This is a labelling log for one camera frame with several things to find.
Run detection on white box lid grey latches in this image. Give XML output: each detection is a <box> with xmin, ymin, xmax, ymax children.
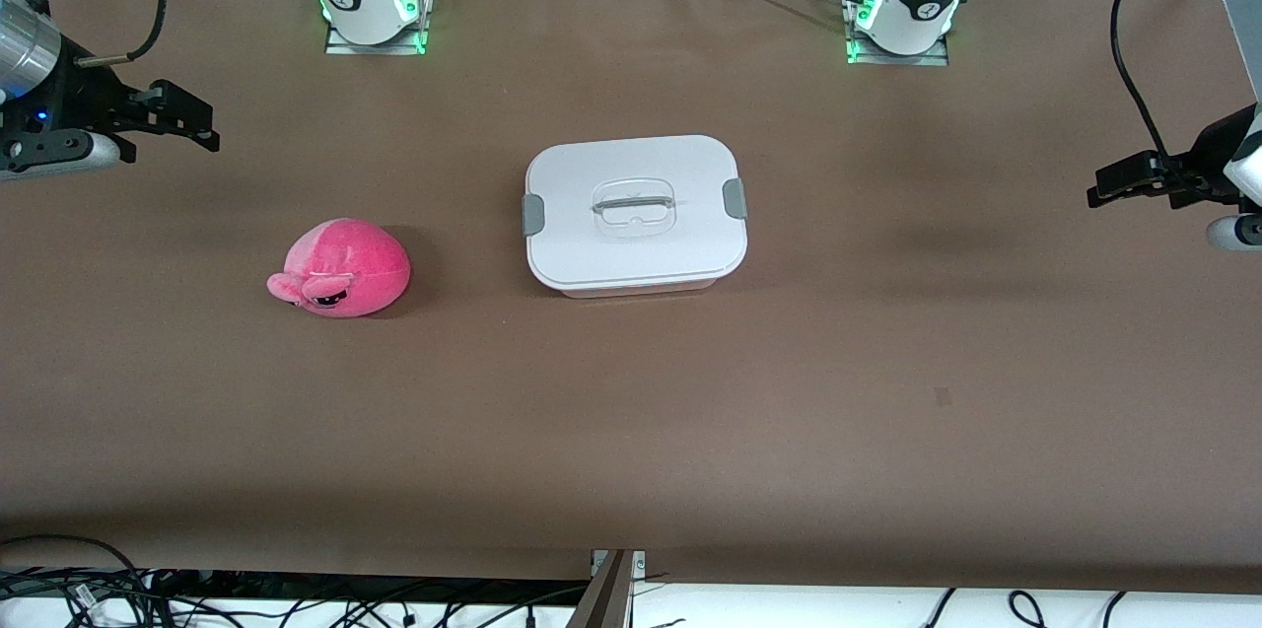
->
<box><xmin>522</xmin><ymin>135</ymin><xmax>748</xmax><ymax>291</ymax></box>

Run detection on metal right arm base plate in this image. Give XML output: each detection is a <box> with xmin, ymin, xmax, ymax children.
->
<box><xmin>325</xmin><ymin>0</ymin><xmax>435</xmax><ymax>55</ymax></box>

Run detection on pink plush toy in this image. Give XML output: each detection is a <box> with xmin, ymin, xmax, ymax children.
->
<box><xmin>266</xmin><ymin>218</ymin><xmax>412</xmax><ymax>318</ymax></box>

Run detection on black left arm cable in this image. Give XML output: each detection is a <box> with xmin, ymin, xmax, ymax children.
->
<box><xmin>1110</xmin><ymin>0</ymin><xmax>1189</xmax><ymax>175</ymax></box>

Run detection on aluminium camera post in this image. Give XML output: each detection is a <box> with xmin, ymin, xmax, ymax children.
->
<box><xmin>567</xmin><ymin>549</ymin><xmax>647</xmax><ymax>628</ymax></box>

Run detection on pink translucent plastic box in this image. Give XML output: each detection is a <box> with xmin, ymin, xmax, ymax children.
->
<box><xmin>560</xmin><ymin>275</ymin><xmax>719</xmax><ymax>301</ymax></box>

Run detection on black looped cable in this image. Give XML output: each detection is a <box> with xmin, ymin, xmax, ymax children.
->
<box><xmin>0</xmin><ymin>534</ymin><xmax>149</xmax><ymax>628</ymax></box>

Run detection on brown table cover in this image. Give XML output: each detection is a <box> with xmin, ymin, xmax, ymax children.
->
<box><xmin>0</xmin><ymin>0</ymin><xmax>1262</xmax><ymax>599</ymax></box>

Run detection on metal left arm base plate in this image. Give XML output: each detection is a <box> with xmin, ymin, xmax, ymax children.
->
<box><xmin>843</xmin><ymin>0</ymin><xmax>950</xmax><ymax>67</ymax></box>

